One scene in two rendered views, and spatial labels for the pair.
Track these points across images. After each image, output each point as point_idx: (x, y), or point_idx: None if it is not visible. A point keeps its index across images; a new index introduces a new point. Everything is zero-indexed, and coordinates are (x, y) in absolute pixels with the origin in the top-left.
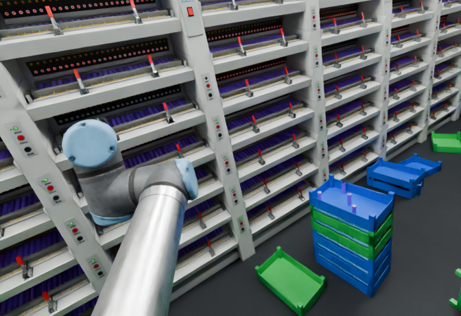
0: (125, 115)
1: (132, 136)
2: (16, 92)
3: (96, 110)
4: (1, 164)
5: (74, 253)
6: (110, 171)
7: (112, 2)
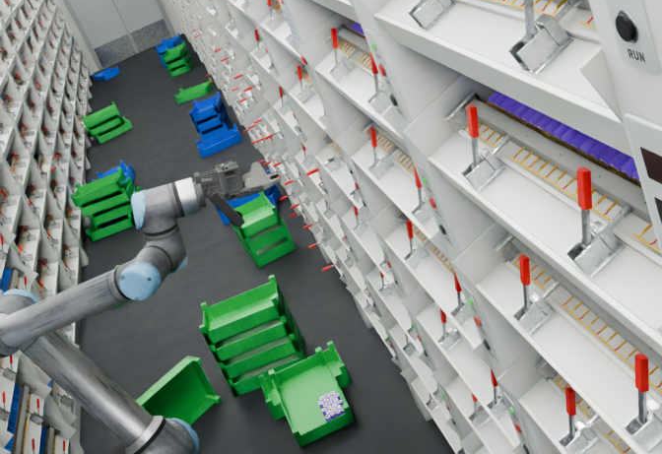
0: None
1: (339, 182)
2: (282, 71)
3: None
4: None
5: (355, 259)
6: (145, 235)
7: None
